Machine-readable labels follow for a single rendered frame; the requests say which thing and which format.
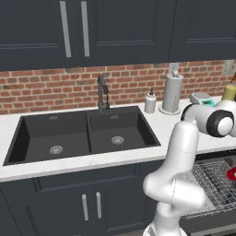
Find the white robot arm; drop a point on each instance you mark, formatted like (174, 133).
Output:
(179, 159)

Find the dark base cupboard door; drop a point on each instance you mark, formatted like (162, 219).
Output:
(123, 206)
(49, 215)

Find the dark dishwasher door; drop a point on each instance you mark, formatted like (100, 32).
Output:
(212, 224)

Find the black sink tap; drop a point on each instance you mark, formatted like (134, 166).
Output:
(101, 92)

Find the white soap dispenser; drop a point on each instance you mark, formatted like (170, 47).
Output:
(150, 103)

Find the black double sink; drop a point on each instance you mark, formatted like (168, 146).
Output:
(61, 135)

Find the grey paper towel holder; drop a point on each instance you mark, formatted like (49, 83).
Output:
(172, 92)

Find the dark panel below sink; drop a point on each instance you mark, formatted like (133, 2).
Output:
(86, 179)

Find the white kitchen scale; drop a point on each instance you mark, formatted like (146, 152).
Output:
(201, 99)

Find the yellow round object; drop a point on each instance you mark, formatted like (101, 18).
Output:
(229, 92)

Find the dark bottle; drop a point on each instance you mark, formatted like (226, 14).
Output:
(234, 78)

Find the red object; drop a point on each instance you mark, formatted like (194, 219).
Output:
(232, 174)

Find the grey wall socket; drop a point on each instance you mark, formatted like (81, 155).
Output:
(173, 68)
(228, 67)

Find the dark wall cupboard door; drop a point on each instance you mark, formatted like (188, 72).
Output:
(27, 30)
(129, 27)
(206, 27)

